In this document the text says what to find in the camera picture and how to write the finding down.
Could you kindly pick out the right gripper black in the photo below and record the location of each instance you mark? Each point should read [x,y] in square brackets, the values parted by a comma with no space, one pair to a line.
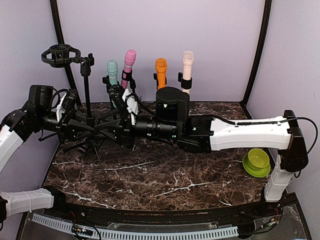
[123,131]

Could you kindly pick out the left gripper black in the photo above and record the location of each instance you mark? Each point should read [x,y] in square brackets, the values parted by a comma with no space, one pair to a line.
[64,130]

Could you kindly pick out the black tripod stand with shock mount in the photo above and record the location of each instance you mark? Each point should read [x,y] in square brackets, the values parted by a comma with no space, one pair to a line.
[54,57]

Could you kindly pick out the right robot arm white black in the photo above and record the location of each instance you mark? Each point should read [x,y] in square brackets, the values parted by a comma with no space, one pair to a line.
[211,133]

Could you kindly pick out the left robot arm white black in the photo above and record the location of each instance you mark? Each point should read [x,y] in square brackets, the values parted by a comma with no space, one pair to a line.
[46,109]

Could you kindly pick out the black stand under mint microphone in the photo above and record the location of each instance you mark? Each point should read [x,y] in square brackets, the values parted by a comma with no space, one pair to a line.
[107,85]

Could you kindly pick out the black stand under pink microphone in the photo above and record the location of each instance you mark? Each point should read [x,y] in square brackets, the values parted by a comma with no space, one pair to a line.
[131,82]

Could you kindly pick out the mint green microphone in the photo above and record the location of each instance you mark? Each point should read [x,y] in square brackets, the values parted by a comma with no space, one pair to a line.
[112,71]

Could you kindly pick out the black stand under orange microphone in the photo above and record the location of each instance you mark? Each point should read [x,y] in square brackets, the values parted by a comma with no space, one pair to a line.
[155,77]

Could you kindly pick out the pink microphone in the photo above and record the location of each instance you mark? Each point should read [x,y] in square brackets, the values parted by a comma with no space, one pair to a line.
[129,60]

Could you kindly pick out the orange microphone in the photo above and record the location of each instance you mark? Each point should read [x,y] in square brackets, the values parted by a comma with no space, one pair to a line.
[161,69]

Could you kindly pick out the black stand under cream microphone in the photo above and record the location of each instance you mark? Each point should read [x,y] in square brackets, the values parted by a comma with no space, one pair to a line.
[185,84]

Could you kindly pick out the cream white microphone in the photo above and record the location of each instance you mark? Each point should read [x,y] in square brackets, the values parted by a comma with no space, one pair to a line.
[187,62]

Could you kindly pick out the green bowl on saucer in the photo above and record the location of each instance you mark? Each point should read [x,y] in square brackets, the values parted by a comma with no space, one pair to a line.
[257,163]

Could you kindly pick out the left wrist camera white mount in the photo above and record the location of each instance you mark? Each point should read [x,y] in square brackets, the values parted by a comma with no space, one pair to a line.
[66,103]

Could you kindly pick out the white slotted cable duct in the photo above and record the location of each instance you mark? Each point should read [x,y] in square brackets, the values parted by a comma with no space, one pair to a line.
[121,231]

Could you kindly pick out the left black corner post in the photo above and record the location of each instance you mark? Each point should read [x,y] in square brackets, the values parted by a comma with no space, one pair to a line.
[60,41]

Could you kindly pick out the black corner post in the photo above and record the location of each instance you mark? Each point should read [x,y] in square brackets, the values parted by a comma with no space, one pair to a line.
[258,53]
[60,41]

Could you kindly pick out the right black corner post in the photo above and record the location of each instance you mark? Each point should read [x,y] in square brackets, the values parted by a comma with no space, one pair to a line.
[258,53]

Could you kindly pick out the black front rail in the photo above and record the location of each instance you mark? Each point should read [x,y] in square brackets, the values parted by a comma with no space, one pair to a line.
[102,216]

